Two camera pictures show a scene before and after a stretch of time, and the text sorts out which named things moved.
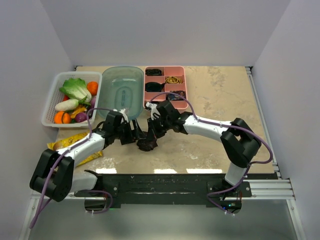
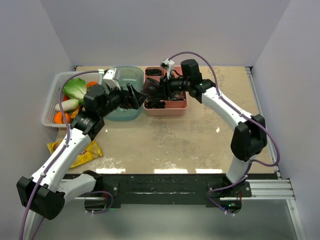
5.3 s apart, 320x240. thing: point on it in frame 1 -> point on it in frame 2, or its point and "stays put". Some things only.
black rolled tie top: [153, 72] stays put
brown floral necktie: [146, 145] -> [150, 87]
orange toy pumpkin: [61, 117] stays put
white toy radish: [67, 104] stays put
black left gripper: [130, 138] -> [133, 102]
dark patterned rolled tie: [173, 96] stays put
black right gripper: [153, 133] -> [165, 89]
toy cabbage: [75, 88] stays put
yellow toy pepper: [79, 110] stays put
